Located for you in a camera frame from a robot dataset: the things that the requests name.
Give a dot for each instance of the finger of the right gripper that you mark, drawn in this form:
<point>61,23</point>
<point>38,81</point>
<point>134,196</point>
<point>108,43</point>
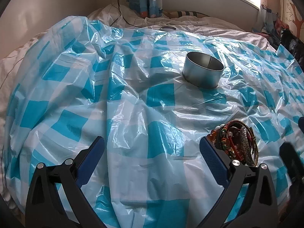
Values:
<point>292,162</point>

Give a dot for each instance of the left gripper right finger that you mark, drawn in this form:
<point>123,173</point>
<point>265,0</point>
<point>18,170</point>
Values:
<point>259,206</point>

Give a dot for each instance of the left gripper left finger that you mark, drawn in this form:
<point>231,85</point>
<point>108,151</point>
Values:
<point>44,207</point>

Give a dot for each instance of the black plastic bag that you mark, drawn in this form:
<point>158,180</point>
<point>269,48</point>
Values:
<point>292,44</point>

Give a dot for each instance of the round metal tin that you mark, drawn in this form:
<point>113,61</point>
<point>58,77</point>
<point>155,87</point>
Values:
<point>202,70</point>

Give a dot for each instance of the blue checkered plastic sheet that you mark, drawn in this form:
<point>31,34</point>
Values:
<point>133,113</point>

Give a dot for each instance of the round metal tin lid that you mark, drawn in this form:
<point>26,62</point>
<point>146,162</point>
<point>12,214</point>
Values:
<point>168,28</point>

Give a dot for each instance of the striped pillow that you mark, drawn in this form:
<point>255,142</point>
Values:
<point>177,14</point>

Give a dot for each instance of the clothes pile by wall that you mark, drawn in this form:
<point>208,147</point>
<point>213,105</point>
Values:
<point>269,25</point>

